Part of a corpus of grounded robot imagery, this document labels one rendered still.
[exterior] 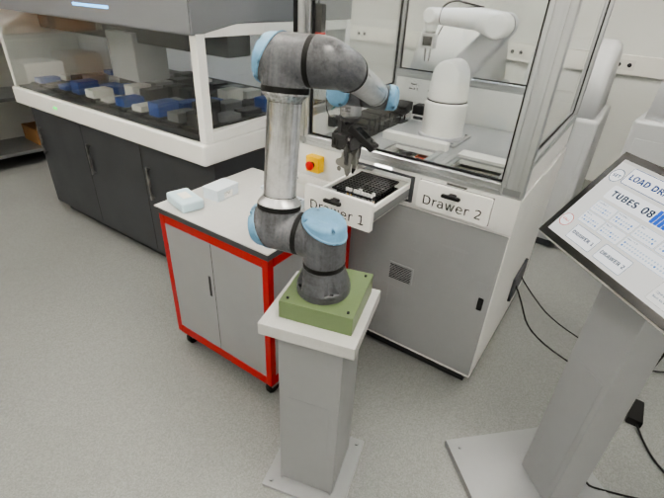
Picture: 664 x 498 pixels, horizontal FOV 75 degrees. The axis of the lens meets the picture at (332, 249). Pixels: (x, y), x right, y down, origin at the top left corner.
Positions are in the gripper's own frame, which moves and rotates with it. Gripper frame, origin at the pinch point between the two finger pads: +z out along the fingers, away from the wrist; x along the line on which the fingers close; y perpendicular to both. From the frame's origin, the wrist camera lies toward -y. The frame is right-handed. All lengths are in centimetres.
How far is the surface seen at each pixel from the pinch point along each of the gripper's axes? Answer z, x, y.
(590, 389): 40, 12, -95
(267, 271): 29.2, 36.4, 9.8
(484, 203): 6.6, -21.2, -44.6
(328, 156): 6.0, -22.6, 26.1
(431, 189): 7.0, -21.1, -23.7
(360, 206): 6.5, 11.0, -11.1
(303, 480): 94, 58, -25
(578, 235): -3, 5, -77
